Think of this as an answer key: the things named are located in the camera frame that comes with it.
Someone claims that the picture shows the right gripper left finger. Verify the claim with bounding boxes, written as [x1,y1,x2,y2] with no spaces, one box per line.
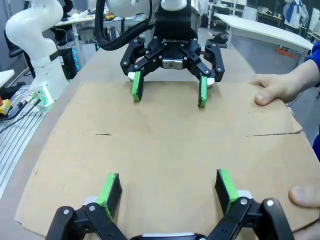
[45,172,141,240]

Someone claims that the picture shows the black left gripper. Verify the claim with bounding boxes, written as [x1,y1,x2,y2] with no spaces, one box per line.
[119,7,226,108]

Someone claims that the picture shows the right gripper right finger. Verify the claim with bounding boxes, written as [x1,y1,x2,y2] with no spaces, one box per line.
[206,168,295,240]

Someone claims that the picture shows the brown cardboard box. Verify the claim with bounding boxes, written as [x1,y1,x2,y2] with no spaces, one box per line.
[13,81,320,234]

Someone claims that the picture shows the left forearm blue sleeve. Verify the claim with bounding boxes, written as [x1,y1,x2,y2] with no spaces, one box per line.
[314,131,320,165]

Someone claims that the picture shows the right forearm blue sleeve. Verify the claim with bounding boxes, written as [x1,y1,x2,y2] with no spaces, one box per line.
[298,41,320,89]

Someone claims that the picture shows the person's left hand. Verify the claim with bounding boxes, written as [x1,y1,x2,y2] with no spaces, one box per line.
[288,185,320,209]

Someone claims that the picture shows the person's right hand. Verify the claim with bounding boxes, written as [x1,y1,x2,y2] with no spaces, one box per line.
[246,59,314,107]

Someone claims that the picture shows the white table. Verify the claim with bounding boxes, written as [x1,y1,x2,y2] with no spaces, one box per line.
[214,12,315,55]

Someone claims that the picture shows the cluttered white workbench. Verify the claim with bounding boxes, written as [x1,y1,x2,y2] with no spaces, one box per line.
[54,8,156,35]

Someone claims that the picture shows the black computer tower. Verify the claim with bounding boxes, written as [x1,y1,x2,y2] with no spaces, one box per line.
[58,48,81,81]

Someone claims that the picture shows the orange object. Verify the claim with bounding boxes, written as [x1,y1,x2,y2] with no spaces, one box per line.
[275,46,299,58]

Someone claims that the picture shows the person in blue vest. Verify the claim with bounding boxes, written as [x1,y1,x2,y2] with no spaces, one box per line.
[283,0,310,33]

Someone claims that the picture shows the red emergency stop button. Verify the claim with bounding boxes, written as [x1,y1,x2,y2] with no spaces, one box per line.
[0,96,13,118]

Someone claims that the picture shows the black office chair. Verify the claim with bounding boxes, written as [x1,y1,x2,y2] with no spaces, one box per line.
[4,29,29,76]

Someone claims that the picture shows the black braided cable sleeve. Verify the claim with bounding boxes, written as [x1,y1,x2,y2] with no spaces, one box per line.
[95,0,156,52]

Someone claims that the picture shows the aluminium base plate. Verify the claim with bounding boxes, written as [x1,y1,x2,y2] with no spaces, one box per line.
[0,84,60,201]

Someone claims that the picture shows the grey base cables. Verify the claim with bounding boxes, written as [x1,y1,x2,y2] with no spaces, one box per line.
[0,96,42,135]

